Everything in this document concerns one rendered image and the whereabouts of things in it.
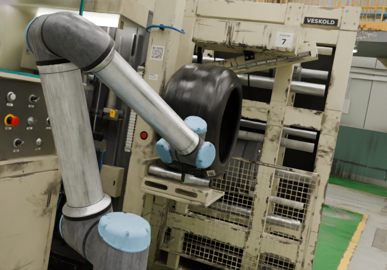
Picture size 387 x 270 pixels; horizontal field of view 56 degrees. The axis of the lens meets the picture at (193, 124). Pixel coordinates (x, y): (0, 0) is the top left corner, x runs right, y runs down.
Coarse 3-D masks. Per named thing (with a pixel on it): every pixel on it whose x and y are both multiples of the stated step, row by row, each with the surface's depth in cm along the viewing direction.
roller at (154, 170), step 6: (150, 168) 189; (156, 168) 189; (162, 168) 188; (156, 174) 189; (162, 174) 187; (168, 174) 186; (174, 174) 185; (180, 174) 184; (180, 180) 184; (198, 180) 181; (204, 180) 180; (210, 180) 179; (204, 186) 180; (210, 186) 179
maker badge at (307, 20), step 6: (306, 18) 226; (312, 18) 225; (318, 18) 224; (324, 18) 223; (330, 18) 222; (312, 24) 225; (318, 24) 224; (324, 24) 223; (330, 24) 222; (336, 24) 221
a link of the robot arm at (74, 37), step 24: (48, 24) 90; (72, 24) 89; (72, 48) 89; (96, 48) 90; (96, 72) 95; (120, 72) 97; (120, 96) 102; (144, 96) 103; (144, 120) 110; (168, 120) 110; (192, 144) 119
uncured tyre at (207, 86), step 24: (192, 72) 179; (216, 72) 178; (168, 96) 173; (192, 96) 170; (216, 96) 169; (240, 96) 203; (216, 120) 168; (240, 120) 211; (216, 144) 172; (168, 168) 190; (216, 168) 181
